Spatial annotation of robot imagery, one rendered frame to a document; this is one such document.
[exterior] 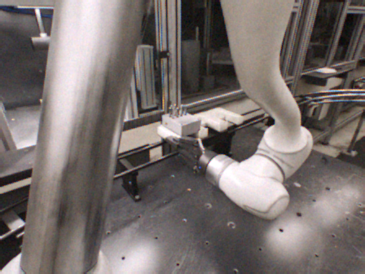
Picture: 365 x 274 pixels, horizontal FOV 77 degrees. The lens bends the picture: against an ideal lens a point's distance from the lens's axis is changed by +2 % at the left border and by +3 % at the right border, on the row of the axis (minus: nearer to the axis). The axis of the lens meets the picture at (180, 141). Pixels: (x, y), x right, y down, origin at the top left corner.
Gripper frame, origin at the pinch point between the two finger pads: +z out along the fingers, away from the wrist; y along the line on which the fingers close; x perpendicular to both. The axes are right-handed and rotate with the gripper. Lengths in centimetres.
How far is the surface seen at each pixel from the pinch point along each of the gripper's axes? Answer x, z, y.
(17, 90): 38, 64, 10
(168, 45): -12.9, 20.6, 29.4
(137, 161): -2.4, 36.9, -28.4
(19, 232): 49.2, -3.6, -7.2
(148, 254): 23.7, -19.6, -19.8
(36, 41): 29, 39, 32
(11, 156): 46.1, 16.7, 3.2
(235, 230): -1.8, -29.1, -19.8
